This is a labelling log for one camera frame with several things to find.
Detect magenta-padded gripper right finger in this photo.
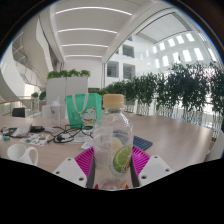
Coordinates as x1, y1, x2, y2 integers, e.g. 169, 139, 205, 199
129, 145, 175, 189

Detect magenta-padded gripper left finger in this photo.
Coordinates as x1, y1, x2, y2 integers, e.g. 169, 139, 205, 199
52, 146, 98, 190

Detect clear bottle with yellow cap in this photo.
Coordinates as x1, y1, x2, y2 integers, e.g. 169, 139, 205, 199
92, 93, 135, 191

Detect white paper slip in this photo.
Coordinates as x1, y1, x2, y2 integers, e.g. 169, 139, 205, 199
80, 140, 95, 150

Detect navy blue pad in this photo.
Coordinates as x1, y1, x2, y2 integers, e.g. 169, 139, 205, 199
133, 135, 154, 152

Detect colourful sticker sheet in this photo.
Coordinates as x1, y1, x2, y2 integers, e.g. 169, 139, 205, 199
19, 132, 50, 147

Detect clear bottle with white lid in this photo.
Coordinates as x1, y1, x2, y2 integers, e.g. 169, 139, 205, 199
49, 97, 63, 128

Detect green tote bag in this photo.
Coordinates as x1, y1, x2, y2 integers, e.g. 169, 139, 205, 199
65, 92, 103, 129

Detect black power adapter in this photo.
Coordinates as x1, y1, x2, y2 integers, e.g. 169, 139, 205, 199
29, 125, 46, 133

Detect white mug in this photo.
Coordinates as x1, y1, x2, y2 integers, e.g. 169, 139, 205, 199
6, 143, 40, 167

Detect brown planter with green plants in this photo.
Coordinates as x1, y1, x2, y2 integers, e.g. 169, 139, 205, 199
30, 90, 48, 112

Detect white cabinet topped with plants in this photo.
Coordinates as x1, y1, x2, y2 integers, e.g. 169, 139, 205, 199
45, 68, 92, 108

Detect black office chair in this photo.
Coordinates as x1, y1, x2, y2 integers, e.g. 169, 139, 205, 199
11, 107, 27, 118

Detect row of green shrubs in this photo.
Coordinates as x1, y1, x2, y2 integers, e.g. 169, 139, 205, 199
88, 61, 224, 128

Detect glass balustrade with wooden handrail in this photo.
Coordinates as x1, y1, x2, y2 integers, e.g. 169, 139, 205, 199
0, 97, 34, 117

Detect ceiling light strips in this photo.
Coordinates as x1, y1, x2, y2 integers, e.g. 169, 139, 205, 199
54, 5, 134, 59

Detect tangled black cables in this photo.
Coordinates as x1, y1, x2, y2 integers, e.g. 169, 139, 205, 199
46, 123, 96, 144

